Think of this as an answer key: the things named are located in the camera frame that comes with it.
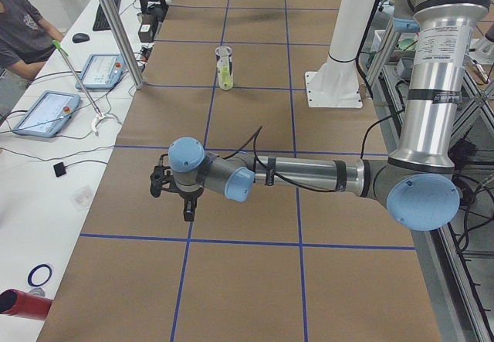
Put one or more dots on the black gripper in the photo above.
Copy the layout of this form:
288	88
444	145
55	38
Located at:
187	194

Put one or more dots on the clear tennis ball can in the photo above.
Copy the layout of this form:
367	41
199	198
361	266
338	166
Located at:
223	57

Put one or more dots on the tennis ball with Wilson logo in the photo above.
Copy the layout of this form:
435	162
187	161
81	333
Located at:
224	72

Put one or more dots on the plain yellow tennis ball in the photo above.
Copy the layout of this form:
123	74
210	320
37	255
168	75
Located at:
225	83

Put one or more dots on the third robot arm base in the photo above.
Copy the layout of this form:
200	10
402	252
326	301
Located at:
481	50

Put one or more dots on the black box with label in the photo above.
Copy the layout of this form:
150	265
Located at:
148	28

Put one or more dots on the reacher grabber tool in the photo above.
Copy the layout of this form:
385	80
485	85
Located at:
100	116

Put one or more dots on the small black square device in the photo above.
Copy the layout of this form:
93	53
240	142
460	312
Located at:
59	169

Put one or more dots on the teach pendant far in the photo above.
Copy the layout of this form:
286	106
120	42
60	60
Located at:
102	71

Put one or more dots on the teach pendant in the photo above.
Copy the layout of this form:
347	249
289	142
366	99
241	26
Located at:
48	115
102	71

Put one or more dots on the teach pendant near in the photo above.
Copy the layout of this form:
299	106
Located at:
48	115

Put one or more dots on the black computer mouse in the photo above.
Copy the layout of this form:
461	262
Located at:
80	37

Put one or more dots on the red cylinder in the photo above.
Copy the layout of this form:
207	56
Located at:
17	303

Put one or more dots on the seated person grey shirt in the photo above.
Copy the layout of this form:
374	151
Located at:
26	38

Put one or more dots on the aluminium frame post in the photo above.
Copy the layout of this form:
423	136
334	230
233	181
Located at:
123	43

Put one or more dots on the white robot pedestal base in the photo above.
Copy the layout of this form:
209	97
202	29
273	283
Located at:
336	84

